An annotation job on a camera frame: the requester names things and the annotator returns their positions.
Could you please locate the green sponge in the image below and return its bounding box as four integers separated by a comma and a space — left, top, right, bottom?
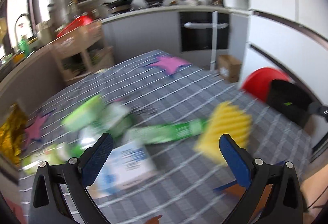
62, 95, 105, 132

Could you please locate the red trash bin lid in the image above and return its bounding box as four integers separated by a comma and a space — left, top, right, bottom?
241, 67, 290, 103

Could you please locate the gold foil bag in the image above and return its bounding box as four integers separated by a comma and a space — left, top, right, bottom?
0, 103, 28, 167

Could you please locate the green white carton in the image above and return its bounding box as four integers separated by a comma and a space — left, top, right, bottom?
78, 102, 134, 150

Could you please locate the green cap plastic bottle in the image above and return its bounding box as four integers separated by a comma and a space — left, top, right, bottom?
123, 118, 207, 145

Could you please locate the black built-in oven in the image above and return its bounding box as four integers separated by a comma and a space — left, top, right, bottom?
179, 12, 230, 52

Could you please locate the grey checked tablecloth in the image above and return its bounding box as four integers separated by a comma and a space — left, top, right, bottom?
27, 50, 311, 223

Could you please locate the blue white milk carton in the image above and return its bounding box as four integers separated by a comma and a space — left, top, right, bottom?
93, 141, 157, 195

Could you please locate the cream plastic shelf rack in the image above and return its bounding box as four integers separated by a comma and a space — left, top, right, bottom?
49, 21, 115, 86

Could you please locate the cardboard box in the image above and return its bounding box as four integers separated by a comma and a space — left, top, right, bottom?
217, 55, 242, 83

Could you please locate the black trash bin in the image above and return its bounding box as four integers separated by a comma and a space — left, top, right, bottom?
266, 80, 313, 128

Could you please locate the yellow ridged sponge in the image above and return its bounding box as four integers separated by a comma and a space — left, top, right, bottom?
194, 101, 252, 166

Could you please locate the red plastic basket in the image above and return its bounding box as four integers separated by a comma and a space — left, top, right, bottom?
57, 15, 93, 38

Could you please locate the black frying pan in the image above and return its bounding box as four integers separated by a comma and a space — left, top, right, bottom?
102, 0, 133, 14

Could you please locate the white green drink bottle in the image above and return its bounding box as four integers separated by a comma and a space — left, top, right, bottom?
22, 142, 84, 175

